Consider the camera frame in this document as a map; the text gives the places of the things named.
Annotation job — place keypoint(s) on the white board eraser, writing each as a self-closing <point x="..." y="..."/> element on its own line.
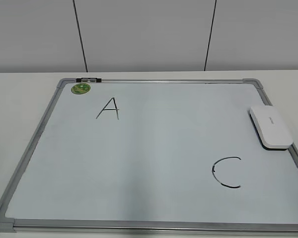
<point x="271" y="128"/>

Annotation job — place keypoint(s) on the white framed whiteboard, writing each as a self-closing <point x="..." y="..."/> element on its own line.
<point x="153" y="156"/>

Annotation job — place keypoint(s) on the green round magnet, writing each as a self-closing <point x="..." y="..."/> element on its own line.
<point x="80" y="88"/>

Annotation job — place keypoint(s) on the black hanging clip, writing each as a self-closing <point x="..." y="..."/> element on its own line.
<point x="93" y="80"/>

